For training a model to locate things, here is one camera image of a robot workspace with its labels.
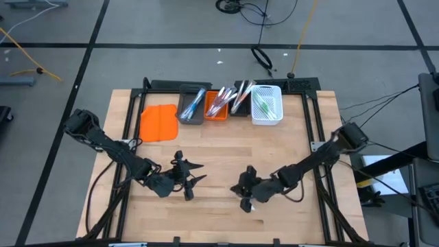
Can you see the green white toothbrush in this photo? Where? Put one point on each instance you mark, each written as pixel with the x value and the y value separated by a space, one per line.
pixel 265 109
pixel 269 113
pixel 260 104
pixel 263 102

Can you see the white perforated basket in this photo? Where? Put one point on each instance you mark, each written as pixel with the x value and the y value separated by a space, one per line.
pixel 276 99

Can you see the black diagonal beam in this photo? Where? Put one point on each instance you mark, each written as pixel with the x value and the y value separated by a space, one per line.
pixel 391 161

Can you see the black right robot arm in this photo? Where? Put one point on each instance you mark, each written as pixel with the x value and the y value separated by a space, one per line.
pixel 315 161

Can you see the white sheet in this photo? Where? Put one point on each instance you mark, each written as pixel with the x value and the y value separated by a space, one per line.
pixel 387 178

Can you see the black keyboard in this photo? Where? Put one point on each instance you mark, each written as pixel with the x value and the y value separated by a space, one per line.
pixel 431 202

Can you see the black perforated mount plate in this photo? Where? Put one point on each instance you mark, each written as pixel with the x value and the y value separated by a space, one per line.
pixel 164 85
pixel 302 84

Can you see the orange plastic bin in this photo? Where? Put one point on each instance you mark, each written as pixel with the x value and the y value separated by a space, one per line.
pixel 223 115

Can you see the purple white toothbrush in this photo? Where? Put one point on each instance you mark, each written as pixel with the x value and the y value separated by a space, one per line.
pixel 225 102
pixel 221 101
pixel 229 97
pixel 216 101

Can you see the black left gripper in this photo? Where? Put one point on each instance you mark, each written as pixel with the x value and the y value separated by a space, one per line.
pixel 161 185

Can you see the grey stand base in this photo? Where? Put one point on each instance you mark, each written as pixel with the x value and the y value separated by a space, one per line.
pixel 17 81
pixel 34 4

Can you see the black plastic bin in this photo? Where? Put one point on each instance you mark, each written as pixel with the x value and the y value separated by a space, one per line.
pixel 245 110

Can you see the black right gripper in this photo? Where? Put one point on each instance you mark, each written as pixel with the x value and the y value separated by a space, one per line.
pixel 267 190

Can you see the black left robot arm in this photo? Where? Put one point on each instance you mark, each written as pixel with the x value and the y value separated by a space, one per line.
pixel 109 147

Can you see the blue white toothbrush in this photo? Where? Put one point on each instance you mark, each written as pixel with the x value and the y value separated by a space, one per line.
pixel 193 104
pixel 198 97
pixel 190 109
pixel 187 113

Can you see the grey plastic bin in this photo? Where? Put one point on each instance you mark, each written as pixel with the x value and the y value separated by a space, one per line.
pixel 183 99

